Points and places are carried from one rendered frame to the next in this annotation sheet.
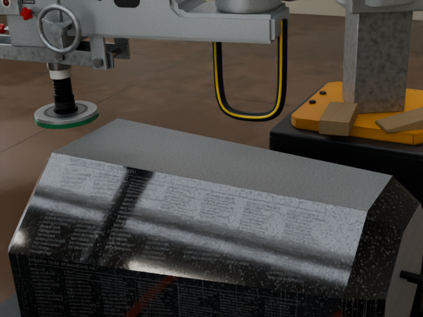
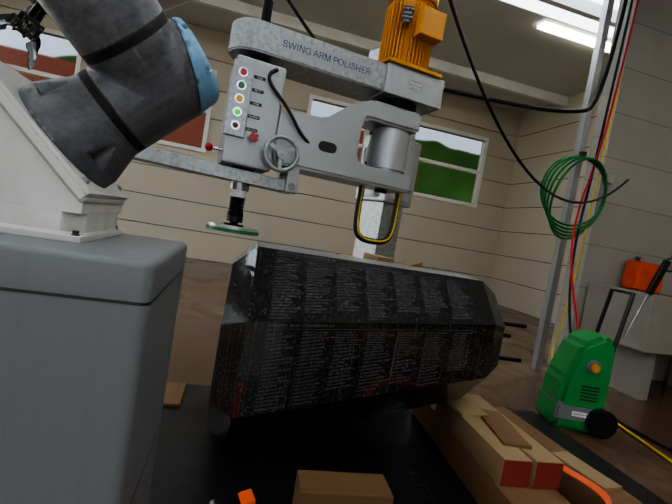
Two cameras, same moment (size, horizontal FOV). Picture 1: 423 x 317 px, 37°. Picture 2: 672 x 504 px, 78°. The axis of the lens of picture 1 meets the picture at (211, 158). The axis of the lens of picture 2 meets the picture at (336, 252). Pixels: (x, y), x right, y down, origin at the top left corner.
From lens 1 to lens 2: 1.56 m
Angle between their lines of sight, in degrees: 46
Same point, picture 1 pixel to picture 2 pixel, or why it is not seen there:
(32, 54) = (229, 172)
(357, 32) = (381, 213)
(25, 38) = (238, 157)
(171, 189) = (369, 271)
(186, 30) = (361, 175)
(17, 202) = not seen: hidden behind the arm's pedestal
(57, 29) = (283, 153)
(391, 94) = (389, 253)
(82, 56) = (274, 181)
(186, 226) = (390, 293)
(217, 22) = (381, 174)
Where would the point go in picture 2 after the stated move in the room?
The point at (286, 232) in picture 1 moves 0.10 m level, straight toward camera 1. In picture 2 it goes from (450, 293) to (470, 298)
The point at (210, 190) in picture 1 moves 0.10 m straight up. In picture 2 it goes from (395, 271) to (399, 248)
